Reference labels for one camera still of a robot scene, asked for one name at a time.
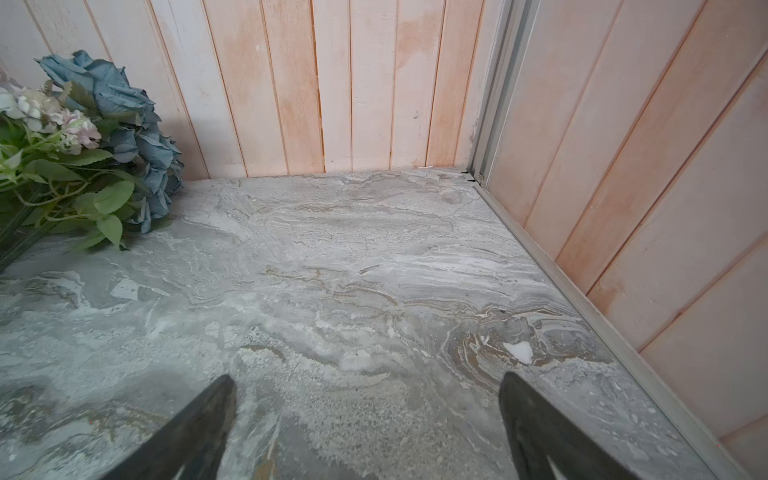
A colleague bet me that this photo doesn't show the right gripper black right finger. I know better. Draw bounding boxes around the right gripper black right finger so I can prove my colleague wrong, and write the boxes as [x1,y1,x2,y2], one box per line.
[499,372,637,479]

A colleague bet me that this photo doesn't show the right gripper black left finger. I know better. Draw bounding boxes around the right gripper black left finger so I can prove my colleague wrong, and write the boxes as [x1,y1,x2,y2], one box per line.
[103,375,236,479]

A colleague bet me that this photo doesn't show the teal blue rose bouquet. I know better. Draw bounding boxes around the teal blue rose bouquet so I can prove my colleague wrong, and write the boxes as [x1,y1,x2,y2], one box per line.
[37,50,184,233]

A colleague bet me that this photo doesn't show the pink white hydrangea bouquet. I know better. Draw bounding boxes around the pink white hydrangea bouquet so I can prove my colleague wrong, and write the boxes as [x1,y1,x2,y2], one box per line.
[1,82,140,268]

